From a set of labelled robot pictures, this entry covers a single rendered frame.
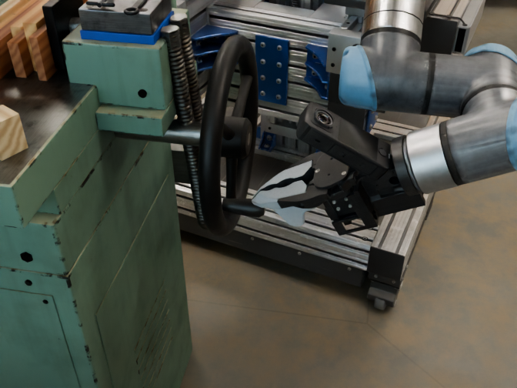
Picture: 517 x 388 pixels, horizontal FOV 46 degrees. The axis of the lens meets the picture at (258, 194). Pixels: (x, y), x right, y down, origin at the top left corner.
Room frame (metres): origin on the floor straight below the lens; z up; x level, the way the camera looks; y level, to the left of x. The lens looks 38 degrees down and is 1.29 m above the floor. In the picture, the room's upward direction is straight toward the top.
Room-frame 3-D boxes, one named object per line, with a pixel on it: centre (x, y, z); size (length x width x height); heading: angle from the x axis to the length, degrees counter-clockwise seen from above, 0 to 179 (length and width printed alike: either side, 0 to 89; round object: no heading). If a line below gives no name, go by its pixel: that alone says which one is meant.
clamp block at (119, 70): (0.80, 0.18, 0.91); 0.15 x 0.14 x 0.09; 169
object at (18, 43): (0.86, 0.31, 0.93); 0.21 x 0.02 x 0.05; 169
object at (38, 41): (0.86, 0.27, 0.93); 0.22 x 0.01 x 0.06; 169
